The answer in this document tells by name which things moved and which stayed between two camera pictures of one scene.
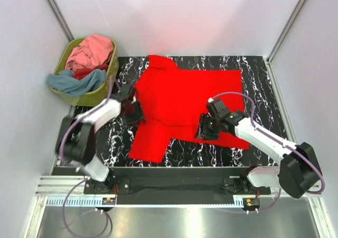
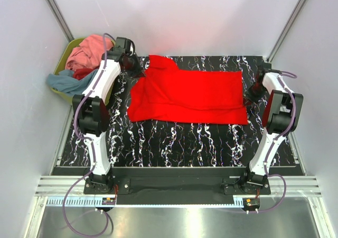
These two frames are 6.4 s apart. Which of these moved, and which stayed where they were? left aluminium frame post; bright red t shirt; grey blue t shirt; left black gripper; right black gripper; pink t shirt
Moved: left black gripper; right black gripper; bright red t shirt
Stayed: grey blue t shirt; left aluminium frame post; pink t shirt
